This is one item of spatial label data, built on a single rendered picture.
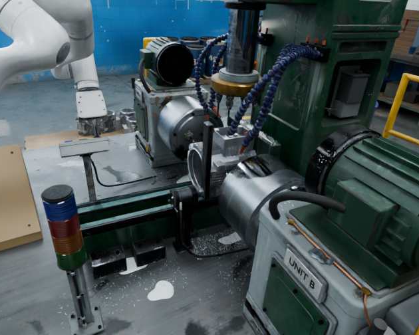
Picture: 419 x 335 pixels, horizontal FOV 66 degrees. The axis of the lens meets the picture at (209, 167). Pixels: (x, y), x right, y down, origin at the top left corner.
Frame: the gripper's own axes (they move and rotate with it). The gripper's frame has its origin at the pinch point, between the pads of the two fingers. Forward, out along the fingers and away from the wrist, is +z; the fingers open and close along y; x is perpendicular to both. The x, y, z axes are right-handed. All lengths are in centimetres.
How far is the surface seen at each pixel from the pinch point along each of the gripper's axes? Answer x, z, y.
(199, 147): -26.6, 12.5, 29.8
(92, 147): -3.5, 6.1, -2.5
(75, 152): -3.5, 6.9, -8.6
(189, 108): -7.7, -4.0, 36.4
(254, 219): -58, 33, 29
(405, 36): 210, -113, 507
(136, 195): -11.3, 25.9, 8.5
